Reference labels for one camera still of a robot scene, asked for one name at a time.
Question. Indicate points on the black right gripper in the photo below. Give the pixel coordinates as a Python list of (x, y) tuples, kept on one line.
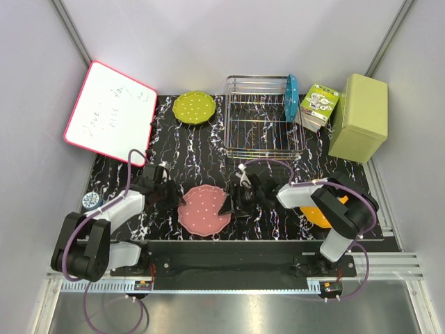
[(240, 210)]

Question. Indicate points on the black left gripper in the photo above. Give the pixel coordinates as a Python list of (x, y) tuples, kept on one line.
[(166, 194)]

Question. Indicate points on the pink polka dot plate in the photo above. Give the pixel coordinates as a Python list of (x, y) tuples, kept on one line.
[(200, 214)]

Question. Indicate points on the green polka dot plate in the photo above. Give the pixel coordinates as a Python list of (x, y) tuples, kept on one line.
[(194, 108)]

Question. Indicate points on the blue polka dot plate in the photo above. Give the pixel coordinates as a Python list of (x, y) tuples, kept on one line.
[(291, 98)]

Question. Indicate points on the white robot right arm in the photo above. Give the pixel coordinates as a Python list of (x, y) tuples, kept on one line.
[(347, 207)]

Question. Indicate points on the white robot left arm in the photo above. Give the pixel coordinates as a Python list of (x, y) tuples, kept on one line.
[(84, 250)]

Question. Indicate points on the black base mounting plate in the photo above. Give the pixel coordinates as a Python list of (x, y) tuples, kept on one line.
[(236, 265)]

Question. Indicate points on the orange polka dot plate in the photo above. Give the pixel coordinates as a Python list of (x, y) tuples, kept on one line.
[(314, 215)]

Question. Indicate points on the blue white round container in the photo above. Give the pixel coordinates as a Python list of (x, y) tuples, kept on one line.
[(92, 200)]

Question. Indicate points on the pink framed whiteboard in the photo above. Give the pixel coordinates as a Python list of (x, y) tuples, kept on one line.
[(112, 115)]

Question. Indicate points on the green printed cardboard box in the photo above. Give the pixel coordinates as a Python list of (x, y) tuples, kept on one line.
[(317, 106)]

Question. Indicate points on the pale green bin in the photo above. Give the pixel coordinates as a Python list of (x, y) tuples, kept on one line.
[(360, 123)]

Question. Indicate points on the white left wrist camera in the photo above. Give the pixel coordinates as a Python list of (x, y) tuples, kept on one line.
[(162, 172)]

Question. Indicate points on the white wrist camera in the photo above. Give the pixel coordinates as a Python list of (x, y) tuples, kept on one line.
[(162, 172), (242, 175)]

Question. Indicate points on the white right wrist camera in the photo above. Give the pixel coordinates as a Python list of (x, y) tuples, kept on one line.
[(242, 175)]

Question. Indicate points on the metal wire dish rack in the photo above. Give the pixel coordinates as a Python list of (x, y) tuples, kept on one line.
[(255, 125)]

